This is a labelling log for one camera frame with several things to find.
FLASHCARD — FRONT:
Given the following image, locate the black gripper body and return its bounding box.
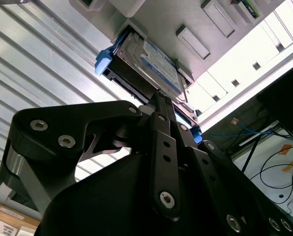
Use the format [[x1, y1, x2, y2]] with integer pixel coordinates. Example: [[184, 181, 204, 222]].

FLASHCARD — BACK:
[[36, 152, 226, 236]]

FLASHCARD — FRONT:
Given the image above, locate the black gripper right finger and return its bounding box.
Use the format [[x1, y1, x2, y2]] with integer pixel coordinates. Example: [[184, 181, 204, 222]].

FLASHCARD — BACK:
[[165, 96, 293, 236]]

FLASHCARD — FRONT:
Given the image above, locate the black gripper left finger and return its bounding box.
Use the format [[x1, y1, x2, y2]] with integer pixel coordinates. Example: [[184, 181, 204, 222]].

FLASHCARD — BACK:
[[2, 92, 182, 221]]

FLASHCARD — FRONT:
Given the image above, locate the hard disk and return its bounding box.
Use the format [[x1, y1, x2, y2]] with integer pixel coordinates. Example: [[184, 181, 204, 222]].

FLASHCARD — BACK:
[[94, 21, 202, 146]]

